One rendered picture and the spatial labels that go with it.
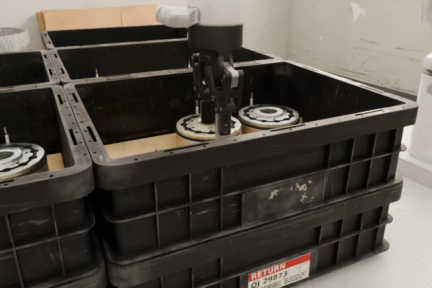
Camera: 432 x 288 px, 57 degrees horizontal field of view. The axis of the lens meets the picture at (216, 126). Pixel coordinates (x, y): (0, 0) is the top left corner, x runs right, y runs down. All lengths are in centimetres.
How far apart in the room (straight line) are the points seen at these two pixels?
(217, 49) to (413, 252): 41
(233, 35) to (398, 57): 333
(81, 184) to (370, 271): 42
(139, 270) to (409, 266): 39
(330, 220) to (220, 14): 29
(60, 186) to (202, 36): 27
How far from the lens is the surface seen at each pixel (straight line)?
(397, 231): 71
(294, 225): 48
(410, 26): 374
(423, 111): 84
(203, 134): 58
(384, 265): 63
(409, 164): 87
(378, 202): 56
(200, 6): 52
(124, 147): 63
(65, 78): 65
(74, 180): 35
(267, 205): 45
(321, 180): 48
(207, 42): 52
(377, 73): 395
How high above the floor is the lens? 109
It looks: 22 degrees down
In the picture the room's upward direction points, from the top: straight up
